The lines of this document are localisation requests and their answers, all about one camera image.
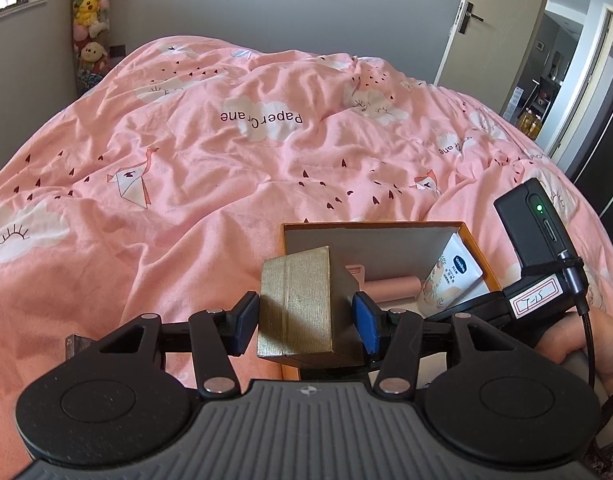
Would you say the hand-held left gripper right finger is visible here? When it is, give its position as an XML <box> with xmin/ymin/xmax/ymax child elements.
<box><xmin>351</xmin><ymin>291</ymin><xmax>524</xmax><ymax>396</ymax></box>

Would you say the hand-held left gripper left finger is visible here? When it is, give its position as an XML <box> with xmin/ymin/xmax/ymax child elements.
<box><xmin>94</xmin><ymin>291</ymin><xmax>261</xmax><ymax>396</ymax></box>

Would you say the pink cylinder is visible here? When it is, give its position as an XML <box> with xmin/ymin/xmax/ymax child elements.
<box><xmin>363</xmin><ymin>275</ymin><xmax>421</xmax><ymax>305</ymax></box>

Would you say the gold box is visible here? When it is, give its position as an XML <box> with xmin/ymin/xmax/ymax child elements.
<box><xmin>256</xmin><ymin>246</ymin><xmax>367</xmax><ymax>371</ymax></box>

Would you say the orange cardboard box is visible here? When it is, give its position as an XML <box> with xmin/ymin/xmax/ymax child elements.
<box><xmin>280</xmin><ymin>220</ymin><xmax>504</xmax><ymax>382</ymax></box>

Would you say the white hand cream tube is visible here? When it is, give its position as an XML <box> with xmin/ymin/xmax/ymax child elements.
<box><xmin>417</xmin><ymin>232</ymin><xmax>484</xmax><ymax>318</ymax></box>

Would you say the person's right hand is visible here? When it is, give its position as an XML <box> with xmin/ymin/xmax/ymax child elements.
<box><xmin>533</xmin><ymin>310</ymin><xmax>613</xmax><ymax>400</ymax></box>

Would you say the hallway shelf with bottles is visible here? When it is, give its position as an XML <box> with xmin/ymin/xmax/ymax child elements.
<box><xmin>506</xmin><ymin>80</ymin><xmax>552</xmax><ymax>141</ymax></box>

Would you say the black wardrobe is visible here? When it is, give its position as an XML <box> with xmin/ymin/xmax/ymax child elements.
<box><xmin>569</xmin><ymin>0</ymin><xmax>613</xmax><ymax>216</ymax></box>

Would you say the pink printed blanket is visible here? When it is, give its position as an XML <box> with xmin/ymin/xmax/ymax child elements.
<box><xmin>0</xmin><ymin>35</ymin><xmax>613</xmax><ymax>411</ymax></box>

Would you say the small grey metal object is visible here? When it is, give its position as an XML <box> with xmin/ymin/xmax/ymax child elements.
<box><xmin>65</xmin><ymin>332</ymin><xmax>94</xmax><ymax>361</ymax></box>

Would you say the grey door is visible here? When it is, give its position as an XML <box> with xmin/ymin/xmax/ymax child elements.
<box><xmin>433</xmin><ymin>0</ymin><xmax>557</xmax><ymax>116</ymax></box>

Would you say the column of plush toys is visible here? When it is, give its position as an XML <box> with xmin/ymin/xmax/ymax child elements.
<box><xmin>72</xmin><ymin>0</ymin><xmax>113</xmax><ymax>96</ymax></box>

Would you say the black cable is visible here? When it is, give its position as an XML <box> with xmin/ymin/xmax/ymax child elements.
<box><xmin>556</xmin><ymin>252</ymin><xmax>613</xmax><ymax>461</ymax></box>

